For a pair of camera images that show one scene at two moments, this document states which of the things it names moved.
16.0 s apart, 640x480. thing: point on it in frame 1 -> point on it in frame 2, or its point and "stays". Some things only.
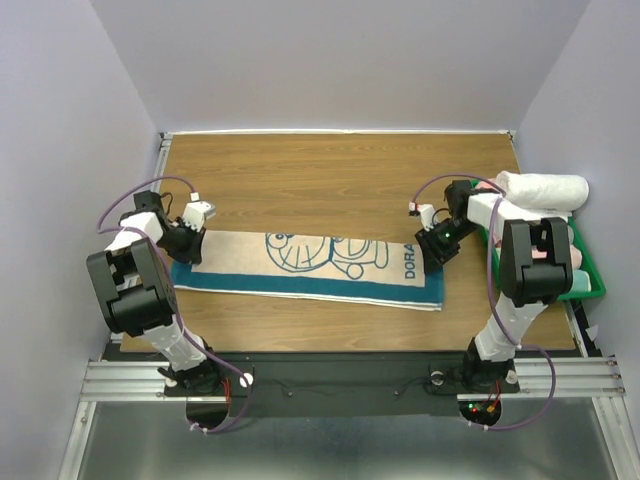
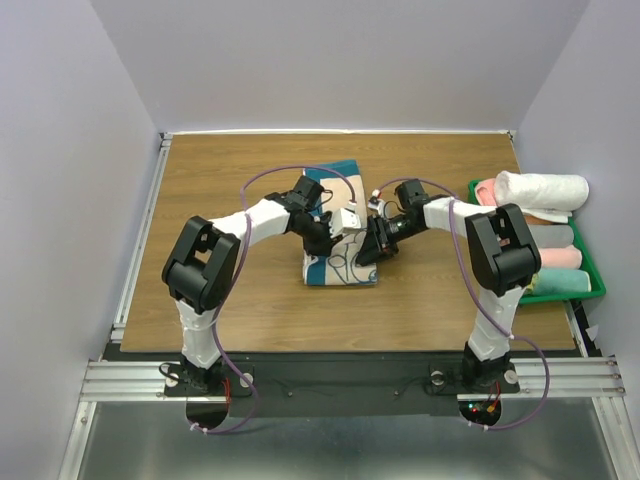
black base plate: (344, 383) stays
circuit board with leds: (480, 412) stays
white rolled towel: (556, 192) stays
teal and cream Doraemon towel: (314, 269) -> (341, 185)
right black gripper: (434, 254) -> (373, 246)
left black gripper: (192, 254) -> (323, 246)
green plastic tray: (589, 266) stays
